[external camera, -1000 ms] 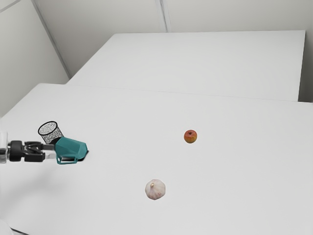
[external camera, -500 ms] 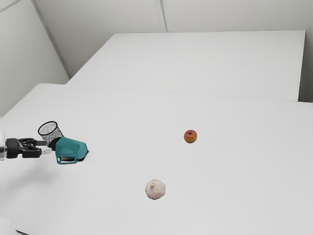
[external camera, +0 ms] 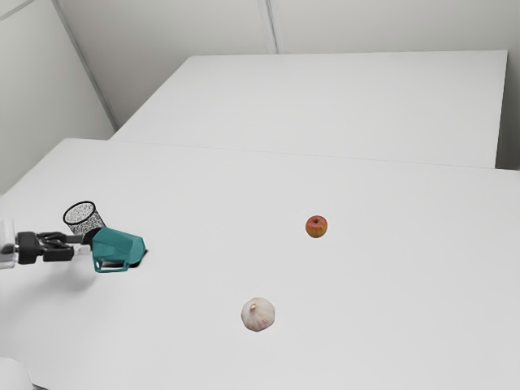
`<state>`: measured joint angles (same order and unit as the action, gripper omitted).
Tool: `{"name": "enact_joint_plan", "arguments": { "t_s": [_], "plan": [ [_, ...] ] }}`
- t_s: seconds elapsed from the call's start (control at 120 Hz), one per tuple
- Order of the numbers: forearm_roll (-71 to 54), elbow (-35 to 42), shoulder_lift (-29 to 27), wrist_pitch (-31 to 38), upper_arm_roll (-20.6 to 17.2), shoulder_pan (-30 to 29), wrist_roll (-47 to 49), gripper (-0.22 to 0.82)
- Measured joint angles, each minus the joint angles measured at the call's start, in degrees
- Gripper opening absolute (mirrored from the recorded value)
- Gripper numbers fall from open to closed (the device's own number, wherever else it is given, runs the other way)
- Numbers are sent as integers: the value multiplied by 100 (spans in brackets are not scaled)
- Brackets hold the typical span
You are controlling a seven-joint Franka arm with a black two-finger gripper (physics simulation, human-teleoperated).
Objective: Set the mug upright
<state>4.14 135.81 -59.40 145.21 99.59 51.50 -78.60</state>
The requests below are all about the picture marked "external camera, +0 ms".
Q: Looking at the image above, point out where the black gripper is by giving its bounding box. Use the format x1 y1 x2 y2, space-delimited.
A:
15 231 97 266

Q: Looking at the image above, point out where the teal faceted mug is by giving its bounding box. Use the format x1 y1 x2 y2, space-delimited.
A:
90 226 148 274

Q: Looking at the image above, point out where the black mesh pen holder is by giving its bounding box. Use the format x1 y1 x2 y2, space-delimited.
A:
62 200 108 237

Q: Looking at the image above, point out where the white garlic bulb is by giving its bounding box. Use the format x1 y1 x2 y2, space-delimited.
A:
240 297 278 334

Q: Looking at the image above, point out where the red yellow apple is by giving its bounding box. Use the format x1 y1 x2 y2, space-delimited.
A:
305 214 329 240

